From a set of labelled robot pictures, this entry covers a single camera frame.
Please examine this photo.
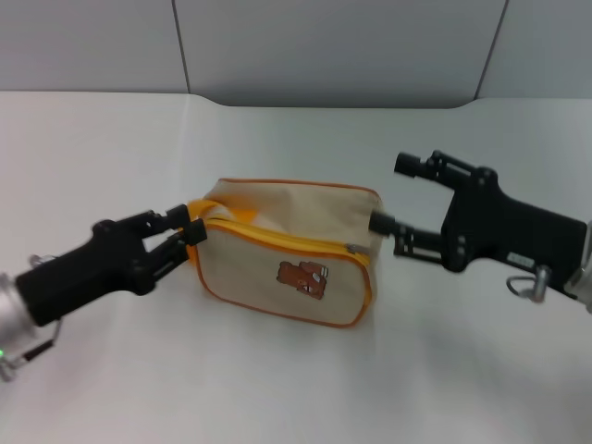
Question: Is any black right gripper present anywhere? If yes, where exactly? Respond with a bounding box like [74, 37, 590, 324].
[369, 149, 589, 295]

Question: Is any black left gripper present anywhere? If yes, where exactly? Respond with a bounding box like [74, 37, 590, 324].
[15, 205, 207, 327]

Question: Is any beige food bag orange trim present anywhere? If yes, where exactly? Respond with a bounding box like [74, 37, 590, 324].
[186, 177, 383, 331]

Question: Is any right gripper metal ring connector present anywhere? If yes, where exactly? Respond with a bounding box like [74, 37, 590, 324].
[505, 265, 554, 304]

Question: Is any left gripper cable with connector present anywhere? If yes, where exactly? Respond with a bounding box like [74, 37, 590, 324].
[0, 318, 64, 383]

